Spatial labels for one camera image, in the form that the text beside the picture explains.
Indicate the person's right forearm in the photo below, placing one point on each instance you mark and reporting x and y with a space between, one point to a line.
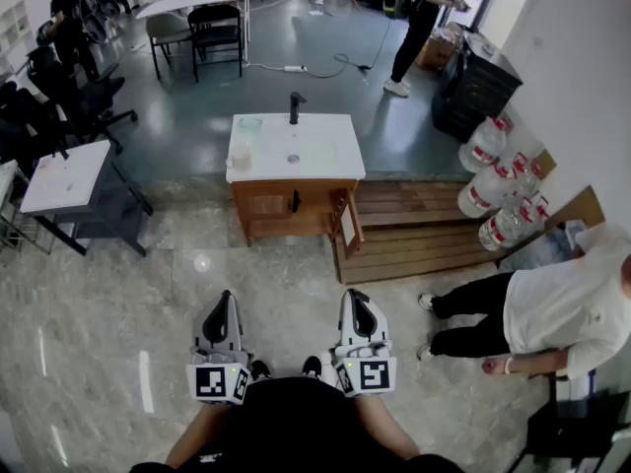
384 426

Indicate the black faucet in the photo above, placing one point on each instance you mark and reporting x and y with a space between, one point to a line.
295 109

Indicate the person's black clothed torso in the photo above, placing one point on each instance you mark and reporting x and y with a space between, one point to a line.
296 426

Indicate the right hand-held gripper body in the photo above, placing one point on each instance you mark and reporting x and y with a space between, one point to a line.
372 375

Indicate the person's left black shoe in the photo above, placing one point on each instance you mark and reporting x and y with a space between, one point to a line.
260 370

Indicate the black office chair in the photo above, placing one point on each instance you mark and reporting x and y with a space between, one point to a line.
84 96

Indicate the black folding chair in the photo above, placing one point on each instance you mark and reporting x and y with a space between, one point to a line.
214 27

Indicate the clear plastic cup item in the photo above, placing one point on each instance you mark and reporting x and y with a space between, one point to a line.
241 158

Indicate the wooden sink cabinet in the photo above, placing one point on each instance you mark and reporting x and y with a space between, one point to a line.
276 224

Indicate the brown cardboard box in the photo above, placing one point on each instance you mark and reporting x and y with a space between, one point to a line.
434 52

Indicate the wooden slat platform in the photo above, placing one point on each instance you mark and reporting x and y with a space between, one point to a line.
409 234

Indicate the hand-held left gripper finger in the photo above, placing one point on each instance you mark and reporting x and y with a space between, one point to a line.
201 333
234 328

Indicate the clear glass bowl item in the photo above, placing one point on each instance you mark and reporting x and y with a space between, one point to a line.
250 125

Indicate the white power strip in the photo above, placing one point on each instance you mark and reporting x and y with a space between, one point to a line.
295 69

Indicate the large clear water jug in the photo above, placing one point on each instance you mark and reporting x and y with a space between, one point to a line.
483 190
505 227
527 173
485 146

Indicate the grey upholstered chair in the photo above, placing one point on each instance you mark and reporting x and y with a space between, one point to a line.
165 27

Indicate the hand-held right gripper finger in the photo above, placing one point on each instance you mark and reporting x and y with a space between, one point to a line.
346 323
379 330

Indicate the black ribbed cabinet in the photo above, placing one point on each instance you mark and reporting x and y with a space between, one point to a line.
473 96

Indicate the white ceramic sink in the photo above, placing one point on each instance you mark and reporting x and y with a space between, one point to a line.
315 141

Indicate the small white table dark frame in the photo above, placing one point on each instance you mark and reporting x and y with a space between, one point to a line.
69 175

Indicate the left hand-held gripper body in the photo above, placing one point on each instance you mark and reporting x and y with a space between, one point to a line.
217 380

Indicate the metal sink drain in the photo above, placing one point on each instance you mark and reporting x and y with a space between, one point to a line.
293 157

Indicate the person's left forearm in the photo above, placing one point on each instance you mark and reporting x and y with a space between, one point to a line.
197 436

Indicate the white cubby shelf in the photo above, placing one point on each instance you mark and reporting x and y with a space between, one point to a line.
15 32

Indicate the person's right black shoe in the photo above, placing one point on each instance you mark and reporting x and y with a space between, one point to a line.
311 366

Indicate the person's black shoe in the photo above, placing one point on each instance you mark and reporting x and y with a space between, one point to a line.
260 370
311 366

